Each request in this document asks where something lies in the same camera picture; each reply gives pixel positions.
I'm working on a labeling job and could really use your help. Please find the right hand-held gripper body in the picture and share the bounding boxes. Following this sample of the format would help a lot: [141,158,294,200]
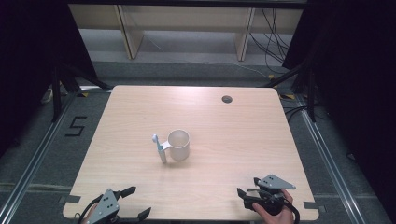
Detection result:
[243,174,297,217]

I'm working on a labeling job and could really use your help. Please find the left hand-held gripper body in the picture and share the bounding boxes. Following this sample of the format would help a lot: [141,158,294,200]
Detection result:
[87,188,140,224]

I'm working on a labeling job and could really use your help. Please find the light blue toothbrush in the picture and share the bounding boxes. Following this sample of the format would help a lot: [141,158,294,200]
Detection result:
[151,133,164,153]

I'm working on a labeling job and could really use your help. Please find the white cup with handle holder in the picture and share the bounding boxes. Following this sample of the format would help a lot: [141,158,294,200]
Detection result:
[157,129,191,165]

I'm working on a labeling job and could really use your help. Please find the person's left hand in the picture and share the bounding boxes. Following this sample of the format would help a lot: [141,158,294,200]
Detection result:
[82,203,99,224]

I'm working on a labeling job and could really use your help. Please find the person's right hand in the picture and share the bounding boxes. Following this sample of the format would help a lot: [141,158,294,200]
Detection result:
[251,189,295,224]

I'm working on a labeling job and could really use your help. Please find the grey tape piece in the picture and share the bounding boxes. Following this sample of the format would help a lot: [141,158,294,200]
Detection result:
[59,194,82,205]
[303,201,327,215]

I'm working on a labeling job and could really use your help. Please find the black metal stand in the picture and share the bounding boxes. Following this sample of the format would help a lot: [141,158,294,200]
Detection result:
[263,61,318,123]
[50,62,114,123]

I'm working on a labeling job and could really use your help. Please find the dark curtain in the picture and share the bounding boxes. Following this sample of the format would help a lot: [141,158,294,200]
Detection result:
[0,0,98,157]
[281,0,396,224]

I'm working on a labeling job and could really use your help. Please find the beige wooden desk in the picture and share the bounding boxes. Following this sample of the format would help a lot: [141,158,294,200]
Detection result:
[68,4,304,62]

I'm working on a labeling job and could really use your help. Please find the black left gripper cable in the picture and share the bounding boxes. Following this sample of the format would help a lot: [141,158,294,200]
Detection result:
[76,193,105,224]

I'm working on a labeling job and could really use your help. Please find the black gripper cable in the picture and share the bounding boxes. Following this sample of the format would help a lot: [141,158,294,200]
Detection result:
[76,193,105,224]
[281,198,301,224]

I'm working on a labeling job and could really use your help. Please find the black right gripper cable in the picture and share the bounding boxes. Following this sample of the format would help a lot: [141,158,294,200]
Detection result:
[281,198,301,224]

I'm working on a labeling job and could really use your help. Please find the metal floor rail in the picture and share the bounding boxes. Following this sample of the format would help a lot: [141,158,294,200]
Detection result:
[0,91,78,224]
[295,94,363,224]

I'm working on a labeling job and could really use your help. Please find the black floor cables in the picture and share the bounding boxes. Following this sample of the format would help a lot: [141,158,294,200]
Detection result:
[282,104,325,123]

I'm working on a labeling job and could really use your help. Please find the bundle of black cables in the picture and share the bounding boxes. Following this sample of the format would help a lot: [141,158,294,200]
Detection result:
[248,8,292,75]

